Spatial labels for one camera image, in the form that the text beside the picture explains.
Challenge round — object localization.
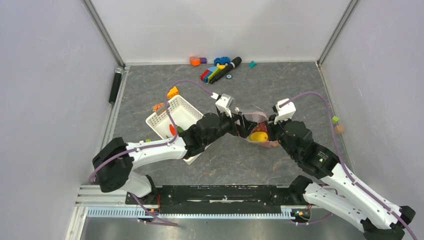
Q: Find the orange toy building block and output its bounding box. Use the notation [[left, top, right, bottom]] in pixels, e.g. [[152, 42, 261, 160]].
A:
[[166, 86, 180, 100]]

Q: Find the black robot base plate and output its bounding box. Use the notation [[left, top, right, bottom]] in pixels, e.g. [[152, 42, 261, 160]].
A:
[[125, 175, 313, 215]]

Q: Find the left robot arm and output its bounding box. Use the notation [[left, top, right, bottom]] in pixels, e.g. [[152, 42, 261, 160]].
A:
[[90, 113, 250, 204]]

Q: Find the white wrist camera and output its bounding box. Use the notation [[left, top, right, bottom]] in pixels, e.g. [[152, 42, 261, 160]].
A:
[[211, 92, 234, 118], [272, 98, 296, 124]]

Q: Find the teal toy block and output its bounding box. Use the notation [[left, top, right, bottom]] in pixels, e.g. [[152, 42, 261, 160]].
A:
[[249, 60, 257, 68]]

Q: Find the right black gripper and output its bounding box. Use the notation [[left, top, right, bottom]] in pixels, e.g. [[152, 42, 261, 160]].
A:
[[263, 112, 298, 160]]

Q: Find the yellow toy fruit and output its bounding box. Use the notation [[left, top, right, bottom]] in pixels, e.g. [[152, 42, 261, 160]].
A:
[[249, 131, 269, 142]]

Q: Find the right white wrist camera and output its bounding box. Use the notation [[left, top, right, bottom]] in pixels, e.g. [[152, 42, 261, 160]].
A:
[[272, 98, 296, 124]]

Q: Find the orange toy carrot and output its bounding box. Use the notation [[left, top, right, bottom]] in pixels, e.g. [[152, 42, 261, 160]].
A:
[[169, 124, 177, 136]]

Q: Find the orange toy peeled tangerine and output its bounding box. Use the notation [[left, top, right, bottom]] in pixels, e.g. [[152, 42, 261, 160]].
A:
[[152, 102, 165, 112]]

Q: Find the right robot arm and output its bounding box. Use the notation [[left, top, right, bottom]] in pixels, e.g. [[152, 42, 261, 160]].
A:
[[265, 119, 417, 240]]

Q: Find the blue toy car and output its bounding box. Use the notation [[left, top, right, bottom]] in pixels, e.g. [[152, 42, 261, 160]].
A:
[[213, 56, 231, 66]]

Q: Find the black microphone on table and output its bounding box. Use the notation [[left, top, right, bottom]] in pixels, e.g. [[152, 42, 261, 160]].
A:
[[209, 56, 242, 84]]

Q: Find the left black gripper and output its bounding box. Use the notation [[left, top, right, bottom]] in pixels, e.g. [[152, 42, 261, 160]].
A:
[[203, 108, 257, 146]]

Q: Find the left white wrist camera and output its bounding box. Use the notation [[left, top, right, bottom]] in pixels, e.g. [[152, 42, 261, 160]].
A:
[[211, 92, 234, 118]]

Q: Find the black microphone by wall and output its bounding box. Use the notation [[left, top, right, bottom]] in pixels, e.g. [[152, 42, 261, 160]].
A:
[[108, 66, 124, 105]]

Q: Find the white perforated plastic basket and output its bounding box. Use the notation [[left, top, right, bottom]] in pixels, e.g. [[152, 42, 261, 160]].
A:
[[142, 95, 204, 165]]

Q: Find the purple toy grape bunch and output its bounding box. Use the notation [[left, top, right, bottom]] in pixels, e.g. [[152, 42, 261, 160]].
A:
[[255, 122, 268, 133]]

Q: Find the white slotted cable duct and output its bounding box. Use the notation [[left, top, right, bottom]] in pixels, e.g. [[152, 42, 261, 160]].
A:
[[86, 206, 295, 220]]

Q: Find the brown toy ball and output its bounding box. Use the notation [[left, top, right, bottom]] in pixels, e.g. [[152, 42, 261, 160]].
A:
[[334, 124, 345, 134]]

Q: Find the multicolour toy block stack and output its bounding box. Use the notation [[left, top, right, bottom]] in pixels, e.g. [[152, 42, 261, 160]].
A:
[[200, 65, 226, 83]]

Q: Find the green toy cube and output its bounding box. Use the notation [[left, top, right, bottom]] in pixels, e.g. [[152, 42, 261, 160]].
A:
[[332, 115, 340, 125]]

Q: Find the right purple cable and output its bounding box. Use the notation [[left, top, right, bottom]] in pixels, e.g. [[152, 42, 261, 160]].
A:
[[279, 91, 419, 240]]

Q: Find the clear zip top bag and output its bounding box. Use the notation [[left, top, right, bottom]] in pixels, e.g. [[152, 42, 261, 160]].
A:
[[234, 107, 274, 148]]

